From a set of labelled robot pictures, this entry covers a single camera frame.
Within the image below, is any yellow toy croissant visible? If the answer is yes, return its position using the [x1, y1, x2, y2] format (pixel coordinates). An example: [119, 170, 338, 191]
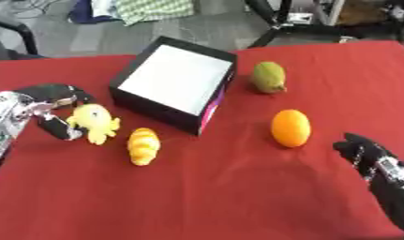
[126, 127, 162, 167]

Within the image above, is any black tripod stand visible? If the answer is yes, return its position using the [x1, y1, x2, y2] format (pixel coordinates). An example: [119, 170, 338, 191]
[242, 0, 404, 49]

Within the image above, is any yellow soft toy octopus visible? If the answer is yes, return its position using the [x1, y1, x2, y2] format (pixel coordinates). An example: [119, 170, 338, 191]
[65, 103, 123, 146]

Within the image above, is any orange toy fruit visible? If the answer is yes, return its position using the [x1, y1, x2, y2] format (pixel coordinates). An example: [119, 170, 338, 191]
[270, 109, 313, 149]

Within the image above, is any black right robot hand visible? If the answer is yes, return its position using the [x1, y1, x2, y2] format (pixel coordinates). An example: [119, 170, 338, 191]
[331, 132, 404, 231]

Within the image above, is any black box with white inside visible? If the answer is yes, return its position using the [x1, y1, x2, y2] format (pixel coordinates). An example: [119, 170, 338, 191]
[108, 36, 240, 137]

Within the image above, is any green toy fruit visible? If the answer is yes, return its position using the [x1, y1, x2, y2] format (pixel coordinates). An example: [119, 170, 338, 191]
[248, 61, 289, 95]

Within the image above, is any green checked cloth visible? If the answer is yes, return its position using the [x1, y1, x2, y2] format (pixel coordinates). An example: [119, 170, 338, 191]
[112, 0, 197, 26]

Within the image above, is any black chair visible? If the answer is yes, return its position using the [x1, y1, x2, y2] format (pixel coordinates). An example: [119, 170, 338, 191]
[0, 20, 48, 62]

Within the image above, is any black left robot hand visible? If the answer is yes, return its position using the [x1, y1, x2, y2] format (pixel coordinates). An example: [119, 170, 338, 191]
[12, 82, 97, 142]

